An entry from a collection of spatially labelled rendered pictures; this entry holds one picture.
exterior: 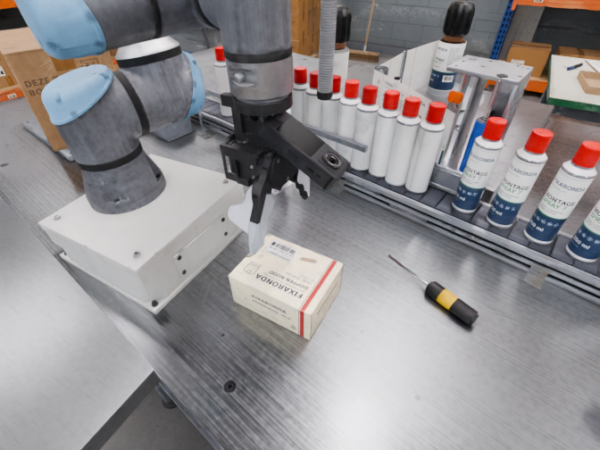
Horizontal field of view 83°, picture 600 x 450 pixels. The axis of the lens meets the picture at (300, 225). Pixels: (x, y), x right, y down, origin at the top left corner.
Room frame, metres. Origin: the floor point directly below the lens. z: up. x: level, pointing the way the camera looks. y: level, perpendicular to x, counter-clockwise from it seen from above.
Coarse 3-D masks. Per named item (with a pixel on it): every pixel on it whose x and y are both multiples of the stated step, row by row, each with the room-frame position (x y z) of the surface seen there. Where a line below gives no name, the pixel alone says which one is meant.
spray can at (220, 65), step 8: (216, 48) 1.09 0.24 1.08; (216, 56) 1.09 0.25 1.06; (224, 56) 1.10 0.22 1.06; (216, 64) 1.09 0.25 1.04; (224, 64) 1.09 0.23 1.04; (216, 72) 1.09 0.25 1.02; (224, 72) 1.08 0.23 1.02; (216, 80) 1.10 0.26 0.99; (224, 80) 1.08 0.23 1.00; (224, 88) 1.08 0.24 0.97; (224, 112) 1.08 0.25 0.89
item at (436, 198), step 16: (208, 112) 1.12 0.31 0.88; (368, 176) 0.73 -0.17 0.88; (400, 192) 0.66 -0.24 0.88; (432, 192) 0.66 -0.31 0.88; (448, 208) 0.60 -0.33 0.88; (480, 208) 0.60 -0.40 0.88; (480, 224) 0.54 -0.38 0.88; (512, 224) 0.54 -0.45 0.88; (512, 240) 0.50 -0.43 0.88; (528, 240) 0.49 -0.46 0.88; (560, 240) 0.49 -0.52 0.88; (560, 256) 0.45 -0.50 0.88; (592, 272) 0.41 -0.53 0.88
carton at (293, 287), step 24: (264, 240) 0.47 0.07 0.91; (240, 264) 0.41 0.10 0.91; (264, 264) 0.41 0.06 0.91; (288, 264) 0.41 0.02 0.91; (312, 264) 0.41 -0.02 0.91; (336, 264) 0.41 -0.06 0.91; (240, 288) 0.37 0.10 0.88; (264, 288) 0.35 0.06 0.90; (288, 288) 0.35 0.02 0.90; (312, 288) 0.35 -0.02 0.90; (336, 288) 0.39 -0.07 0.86; (264, 312) 0.35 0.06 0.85; (288, 312) 0.32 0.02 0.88; (312, 312) 0.31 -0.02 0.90
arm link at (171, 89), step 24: (120, 48) 0.65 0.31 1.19; (144, 48) 0.63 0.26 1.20; (168, 48) 0.65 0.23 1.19; (144, 72) 0.62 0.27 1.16; (168, 72) 0.63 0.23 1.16; (192, 72) 0.67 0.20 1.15; (144, 96) 0.60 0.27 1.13; (168, 96) 0.62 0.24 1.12; (192, 96) 0.65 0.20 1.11; (168, 120) 0.62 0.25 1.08
